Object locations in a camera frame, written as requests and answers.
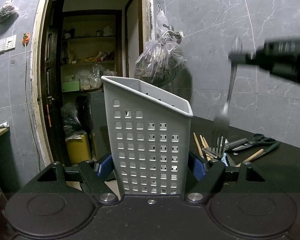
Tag black slotted spatula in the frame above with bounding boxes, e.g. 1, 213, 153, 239
202, 147, 224, 159

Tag light blue handled utensil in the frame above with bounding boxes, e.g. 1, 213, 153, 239
221, 153, 228, 167

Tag metal fork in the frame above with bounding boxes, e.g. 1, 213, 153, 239
212, 35, 243, 156

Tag long wooden chopstick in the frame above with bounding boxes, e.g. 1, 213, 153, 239
236, 149, 264, 167

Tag white perforated utensil basket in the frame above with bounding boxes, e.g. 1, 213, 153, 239
102, 76, 193, 195

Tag green box on shelf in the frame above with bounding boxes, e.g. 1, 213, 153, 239
62, 81, 80, 93

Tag hanging plastic bag dark contents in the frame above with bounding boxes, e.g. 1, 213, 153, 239
134, 35, 187, 87

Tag small hanging mesh bag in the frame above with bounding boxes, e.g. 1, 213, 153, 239
0, 0, 19, 23

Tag green handled knife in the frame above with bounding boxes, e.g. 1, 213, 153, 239
260, 141, 281, 156

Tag wall tap fixture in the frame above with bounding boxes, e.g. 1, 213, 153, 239
162, 24, 184, 44

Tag orange wall hook ornament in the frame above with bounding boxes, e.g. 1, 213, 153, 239
21, 33, 30, 47

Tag white wall switch plate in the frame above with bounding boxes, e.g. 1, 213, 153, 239
0, 35, 17, 53

